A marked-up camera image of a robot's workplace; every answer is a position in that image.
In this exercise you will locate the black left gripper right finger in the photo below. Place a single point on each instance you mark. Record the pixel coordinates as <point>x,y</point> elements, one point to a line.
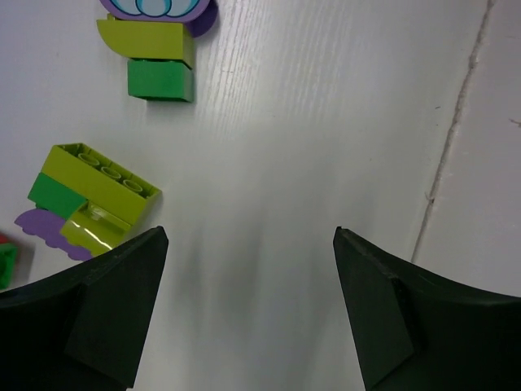
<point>416,330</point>

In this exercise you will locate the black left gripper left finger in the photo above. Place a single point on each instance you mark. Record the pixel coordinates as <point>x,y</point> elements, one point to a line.
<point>85,327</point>

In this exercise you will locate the green four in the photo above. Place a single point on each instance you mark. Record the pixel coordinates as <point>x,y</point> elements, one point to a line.
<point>8,255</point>

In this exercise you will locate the green number two lego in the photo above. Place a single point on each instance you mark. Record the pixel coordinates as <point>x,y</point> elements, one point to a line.
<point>160,80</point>

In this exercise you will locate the lime curved lego brick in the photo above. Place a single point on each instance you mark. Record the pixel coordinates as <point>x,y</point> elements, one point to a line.
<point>148,40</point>

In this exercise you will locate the purple flower lego piece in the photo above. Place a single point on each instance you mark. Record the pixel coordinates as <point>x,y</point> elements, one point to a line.
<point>197,15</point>

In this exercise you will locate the lime sloped lego brick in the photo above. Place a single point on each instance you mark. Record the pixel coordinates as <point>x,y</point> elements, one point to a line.
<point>94,229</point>

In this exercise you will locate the purple scalloped lego piece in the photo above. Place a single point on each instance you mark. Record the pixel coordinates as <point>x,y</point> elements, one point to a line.
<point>47,226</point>

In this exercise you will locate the green lego brick in cluster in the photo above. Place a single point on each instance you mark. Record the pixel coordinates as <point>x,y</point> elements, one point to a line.
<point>48,194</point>

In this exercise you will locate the lime long lego brick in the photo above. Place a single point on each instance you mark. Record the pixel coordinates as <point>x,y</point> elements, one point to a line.
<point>102,181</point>

